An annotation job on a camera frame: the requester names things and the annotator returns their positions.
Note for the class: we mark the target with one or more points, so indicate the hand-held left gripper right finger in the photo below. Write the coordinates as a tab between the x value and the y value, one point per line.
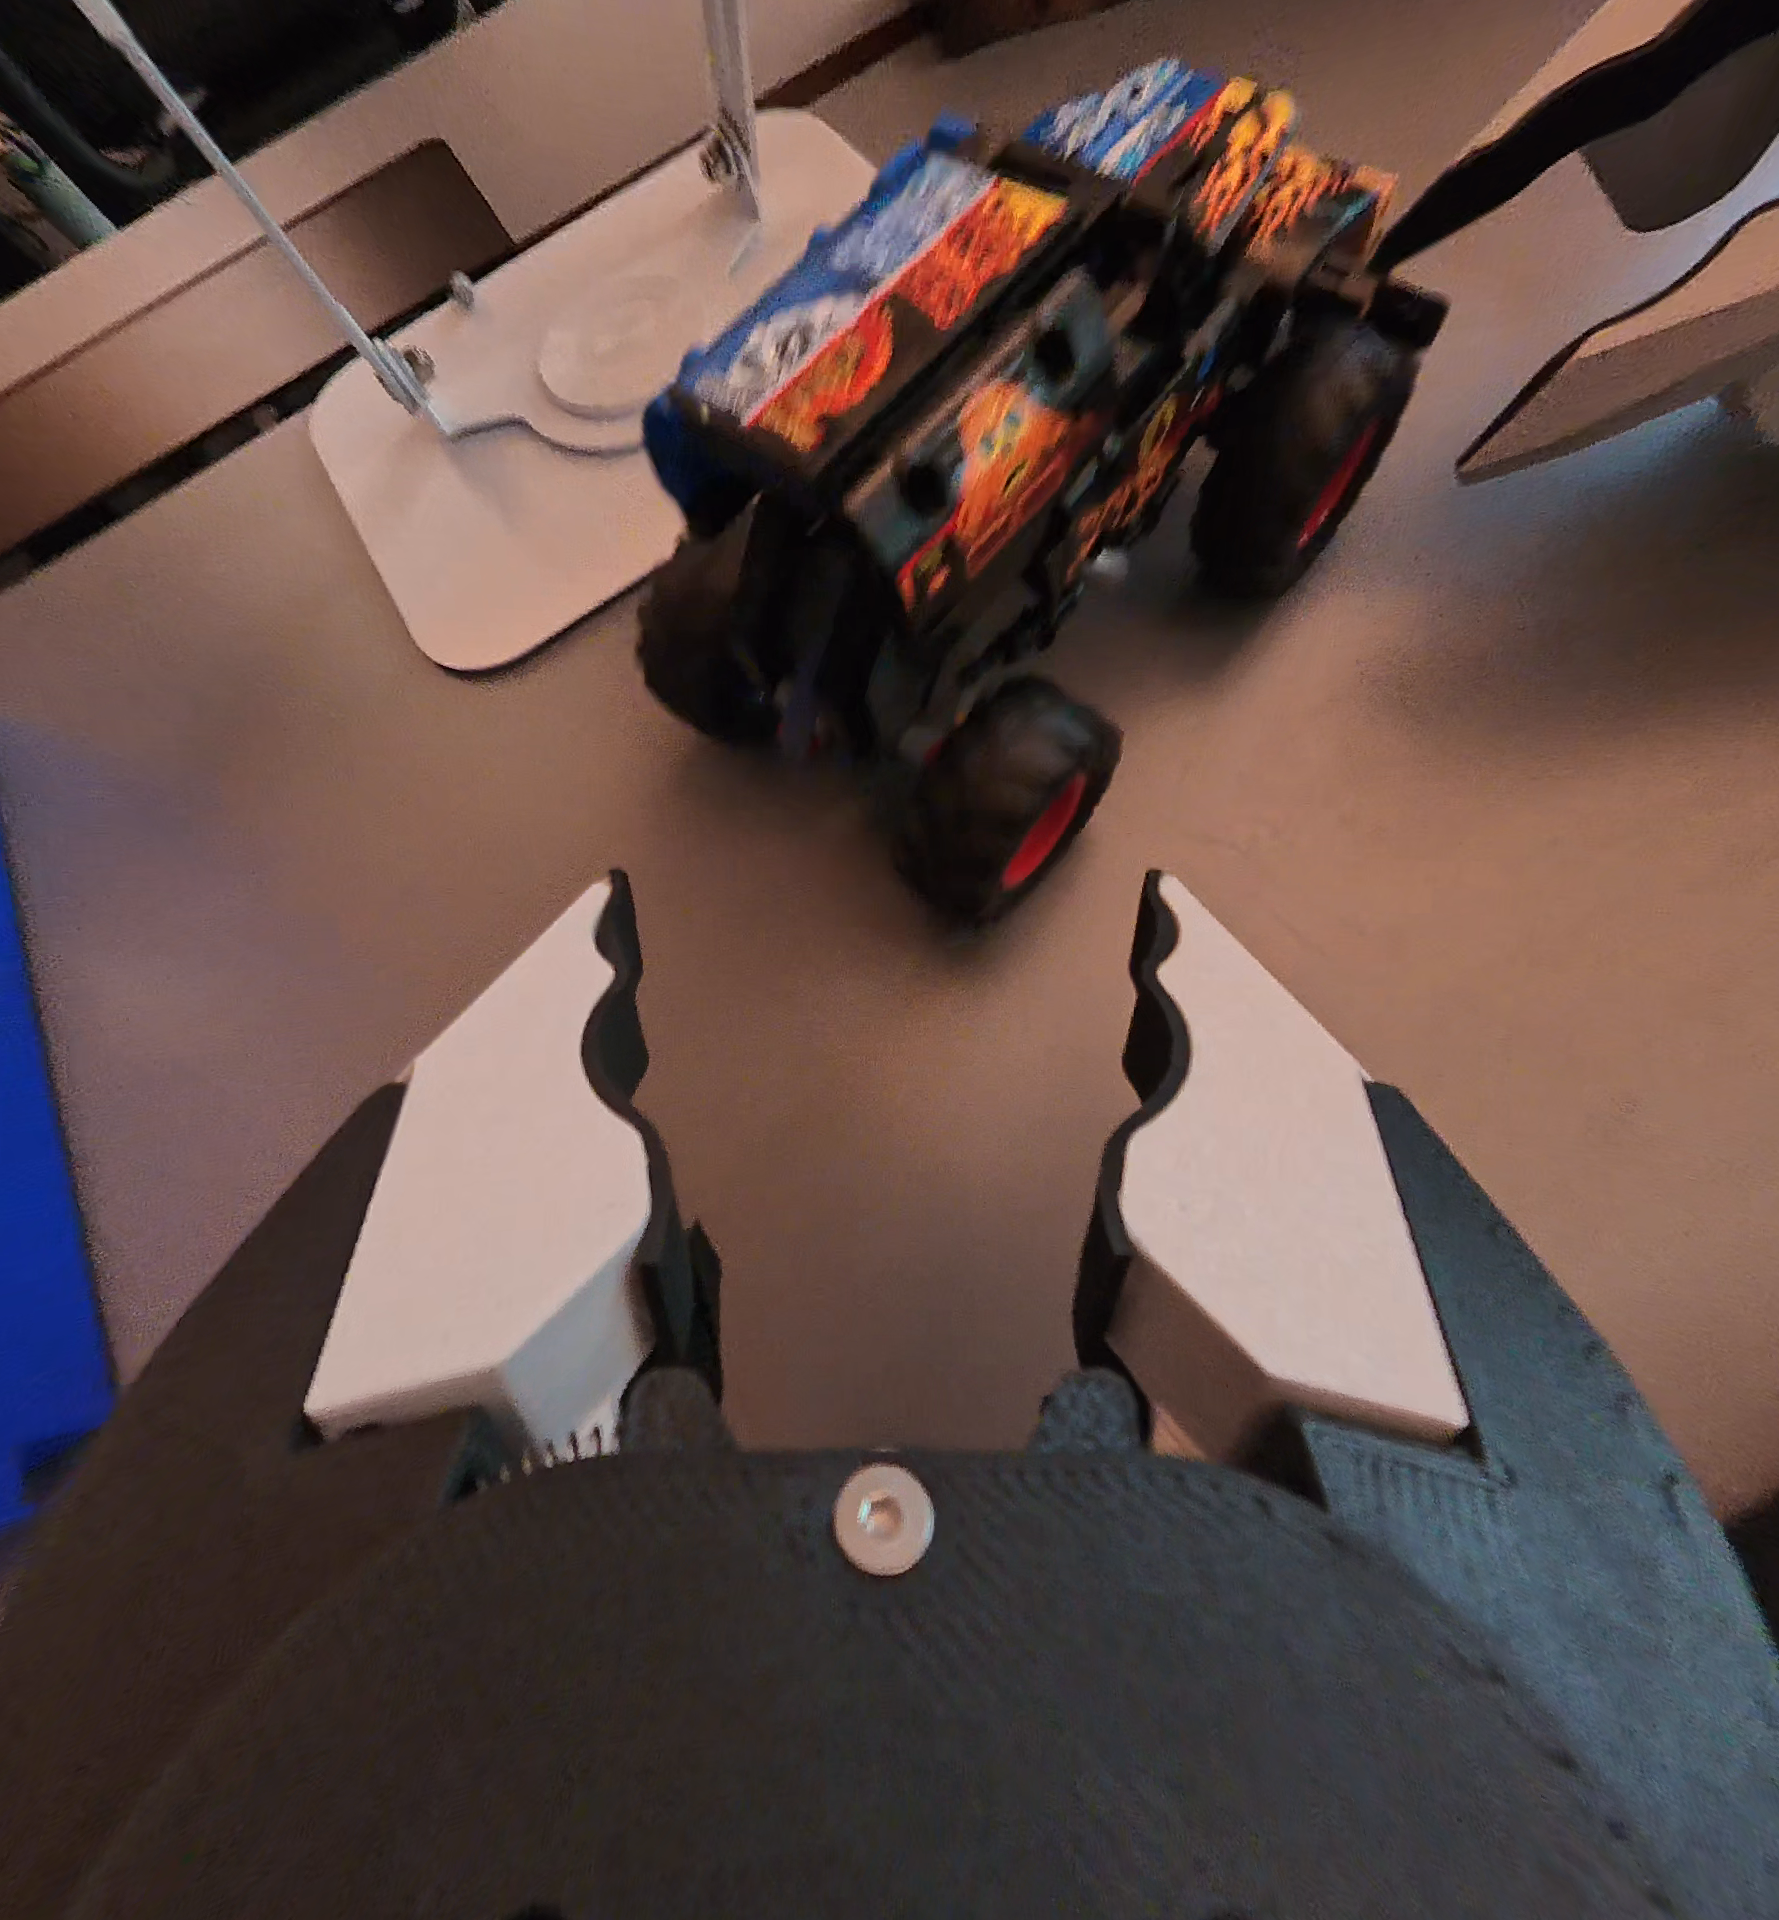
1277	1197

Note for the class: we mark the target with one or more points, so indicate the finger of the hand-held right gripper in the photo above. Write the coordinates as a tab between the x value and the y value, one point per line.
1733	316
1705	136

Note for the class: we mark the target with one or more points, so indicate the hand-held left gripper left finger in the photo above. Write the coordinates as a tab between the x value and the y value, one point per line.
501	1197

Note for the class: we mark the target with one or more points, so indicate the flame-printed toy monster truck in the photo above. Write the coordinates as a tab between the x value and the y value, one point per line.
1006	421

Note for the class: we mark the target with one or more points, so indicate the grey desk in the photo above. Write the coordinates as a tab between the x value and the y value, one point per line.
1433	899

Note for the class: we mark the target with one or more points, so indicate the blue storage bin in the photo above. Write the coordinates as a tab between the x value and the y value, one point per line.
5	1197

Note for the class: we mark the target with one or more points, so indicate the white book stand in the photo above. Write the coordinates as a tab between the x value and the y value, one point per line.
526	489

